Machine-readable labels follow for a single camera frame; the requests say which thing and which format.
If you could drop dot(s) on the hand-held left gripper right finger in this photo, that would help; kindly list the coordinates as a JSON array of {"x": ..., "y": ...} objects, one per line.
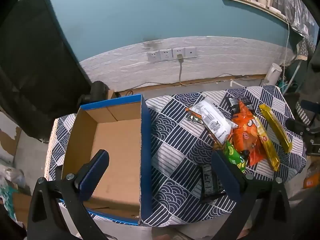
[{"x": 223, "y": 170}]

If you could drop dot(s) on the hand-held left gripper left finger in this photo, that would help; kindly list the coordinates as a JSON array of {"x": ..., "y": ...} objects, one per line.
[{"x": 96, "y": 166}]

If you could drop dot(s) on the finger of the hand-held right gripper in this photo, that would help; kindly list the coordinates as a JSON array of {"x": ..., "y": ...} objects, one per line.
[
  {"x": 306, "y": 108},
  {"x": 298, "y": 125}
]

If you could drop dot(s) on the blue cardboard box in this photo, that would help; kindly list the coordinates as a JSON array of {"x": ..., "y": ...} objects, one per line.
[{"x": 117, "y": 150}]

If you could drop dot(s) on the orange and black snack bag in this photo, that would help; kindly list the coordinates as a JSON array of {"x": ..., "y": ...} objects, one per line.
[{"x": 243, "y": 132}]

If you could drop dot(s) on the white-backed orange snack bag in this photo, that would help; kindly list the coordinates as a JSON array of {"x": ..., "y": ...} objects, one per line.
[{"x": 215, "y": 120}]

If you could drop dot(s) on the green snack packet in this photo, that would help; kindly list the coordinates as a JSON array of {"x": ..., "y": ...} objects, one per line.
[{"x": 232, "y": 153}]

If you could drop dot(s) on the yellow snack bar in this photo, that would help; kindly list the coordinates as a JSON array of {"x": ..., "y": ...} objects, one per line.
[
  {"x": 267, "y": 145},
  {"x": 275, "y": 127}
]

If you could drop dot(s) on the orange bottle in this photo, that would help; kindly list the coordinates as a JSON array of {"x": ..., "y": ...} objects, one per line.
[{"x": 311, "y": 177}]

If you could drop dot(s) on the white electric kettle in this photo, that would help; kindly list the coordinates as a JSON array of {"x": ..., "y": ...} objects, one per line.
[{"x": 272, "y": 73}]

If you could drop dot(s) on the navy white patterned tablecloth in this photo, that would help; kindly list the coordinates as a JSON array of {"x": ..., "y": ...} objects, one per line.
[{"x": 175, "y": 140}]

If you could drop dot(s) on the small shiny snack packet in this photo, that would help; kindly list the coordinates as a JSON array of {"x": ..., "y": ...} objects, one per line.
[{"x": 193, "y": 118}]

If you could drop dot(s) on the black silver snack packet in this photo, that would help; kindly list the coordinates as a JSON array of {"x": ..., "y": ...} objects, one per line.
[{"x": 235, "y": 105}]

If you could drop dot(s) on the black round device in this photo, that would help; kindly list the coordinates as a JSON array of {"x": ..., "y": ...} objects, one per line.
[{"x": 98, "y": 90}]

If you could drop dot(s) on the clear plastic bag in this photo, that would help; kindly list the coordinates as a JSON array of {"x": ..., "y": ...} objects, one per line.
[{"x": 12, "y": 176}]

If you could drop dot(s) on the flat brown cardboard piece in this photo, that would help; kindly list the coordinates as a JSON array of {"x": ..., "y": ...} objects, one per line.
[{"x": 22, "y": 208}]

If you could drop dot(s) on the large black panel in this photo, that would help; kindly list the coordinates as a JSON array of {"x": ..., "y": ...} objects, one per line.
[{"x": 35, "y": 67}]

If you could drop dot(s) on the wall shelf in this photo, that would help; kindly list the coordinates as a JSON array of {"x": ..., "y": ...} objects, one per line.
[{"x": 255, "y": 6}]

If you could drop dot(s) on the white wall socket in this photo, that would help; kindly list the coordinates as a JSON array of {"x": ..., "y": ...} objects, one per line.
[
  {"x": 166, "y": 54},
  {"x": 191, "y": 52},
  {"x": 178, "y": 52},
  {"x": 153, "y": 56}
]

